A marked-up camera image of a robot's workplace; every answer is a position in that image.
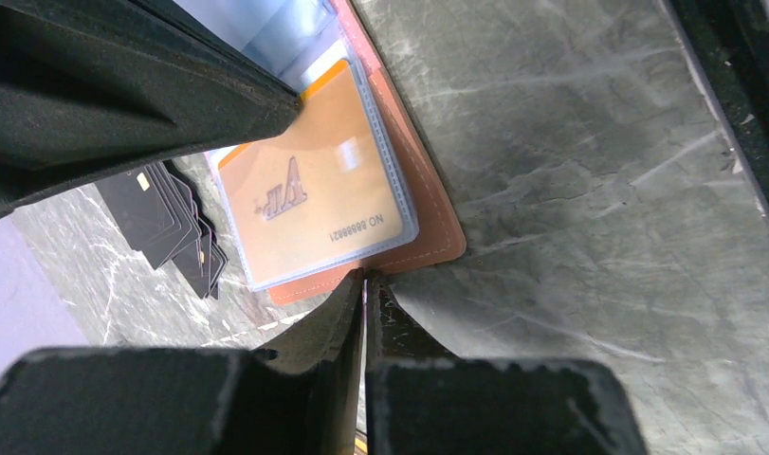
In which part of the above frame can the black card stack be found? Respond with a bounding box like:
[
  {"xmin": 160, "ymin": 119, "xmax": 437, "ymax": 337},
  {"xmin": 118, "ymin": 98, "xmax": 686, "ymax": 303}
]
[{"xmin": 95, "ymin": 160, "xmax": 228, "ymax": 300}]

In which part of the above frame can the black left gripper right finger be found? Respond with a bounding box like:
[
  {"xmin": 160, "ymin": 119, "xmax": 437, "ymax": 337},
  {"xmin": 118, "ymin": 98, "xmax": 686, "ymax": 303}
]
[{"xmin": 365, "ymin": 272, "xmax": 648, "ymax": 454}]

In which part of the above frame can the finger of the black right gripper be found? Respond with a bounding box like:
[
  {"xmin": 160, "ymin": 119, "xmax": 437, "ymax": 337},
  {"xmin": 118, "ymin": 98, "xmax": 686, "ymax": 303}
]
[{"xmin": 0, "ymin": 1, "xmax": 302, "ymax": 219}]

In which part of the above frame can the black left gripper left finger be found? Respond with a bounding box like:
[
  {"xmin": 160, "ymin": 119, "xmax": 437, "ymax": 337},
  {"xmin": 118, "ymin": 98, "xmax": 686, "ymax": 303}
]
[{"xmin": 0, "ymin": 269, "xmax": 364, "ymax": 454}]

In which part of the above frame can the tan leather card holder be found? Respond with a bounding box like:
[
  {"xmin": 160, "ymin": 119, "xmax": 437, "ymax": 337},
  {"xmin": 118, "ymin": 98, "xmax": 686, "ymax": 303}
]
[{"xmin": 182, "ymin": 1, "xmax": 467, "ymax": 304}]

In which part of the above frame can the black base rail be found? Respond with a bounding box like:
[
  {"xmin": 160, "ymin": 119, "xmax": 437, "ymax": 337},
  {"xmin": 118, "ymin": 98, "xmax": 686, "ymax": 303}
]
[{"xmin": 670, "ymin": 1, "xmax": 769, "ymax": 215}]

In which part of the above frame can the gold VIP card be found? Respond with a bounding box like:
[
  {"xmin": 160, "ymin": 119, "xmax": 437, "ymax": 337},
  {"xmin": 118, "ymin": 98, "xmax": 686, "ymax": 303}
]
[{"xmin": 212, "ymin": 59, "xmax": 417, "ymax": 290}]

